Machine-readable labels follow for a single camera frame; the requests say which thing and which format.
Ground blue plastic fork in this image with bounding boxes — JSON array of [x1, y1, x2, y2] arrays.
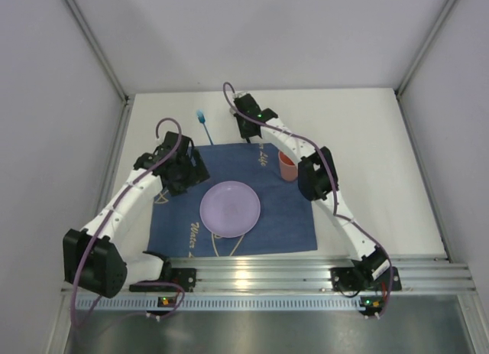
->
[[196, 109, 214, 145]]

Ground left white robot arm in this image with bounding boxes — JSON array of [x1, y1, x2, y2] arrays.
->
[[63, 132, 209, 298]]

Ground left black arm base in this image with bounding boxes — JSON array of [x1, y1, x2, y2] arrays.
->
[[129, 268, 197, 293]]

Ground perforated grey cable duct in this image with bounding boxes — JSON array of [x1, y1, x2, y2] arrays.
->
[[76, 295, 382, 311]]

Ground right aluminium frame post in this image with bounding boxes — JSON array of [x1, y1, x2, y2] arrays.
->
[[394, 0, 471, 98]]

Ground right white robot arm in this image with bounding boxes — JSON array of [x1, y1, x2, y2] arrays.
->
[[224, 93, 395, 292]]

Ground aluminium frame post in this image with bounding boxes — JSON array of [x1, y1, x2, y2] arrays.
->
[[57, 0, 128, 101], [394, 0, 471, 98]]

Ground left aluminium frame post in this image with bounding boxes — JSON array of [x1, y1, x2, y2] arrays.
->
[[57, 0, 128, 101]]

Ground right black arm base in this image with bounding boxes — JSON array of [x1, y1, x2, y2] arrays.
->
[[330, 267, 402, 293]]

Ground orange plastic cup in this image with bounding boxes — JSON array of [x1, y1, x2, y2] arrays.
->
[[278, 151, 298, 182]]

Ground purple plastic plate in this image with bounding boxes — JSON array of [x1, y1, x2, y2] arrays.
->
[[199, 181, 261, 239]]

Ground blue embroidered cloth placemat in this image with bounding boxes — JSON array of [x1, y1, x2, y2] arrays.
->
[[148, 144, 317, 258]]

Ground aluminium mounting rail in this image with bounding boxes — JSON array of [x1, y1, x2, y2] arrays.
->
[[172, 256, 475, 295]]

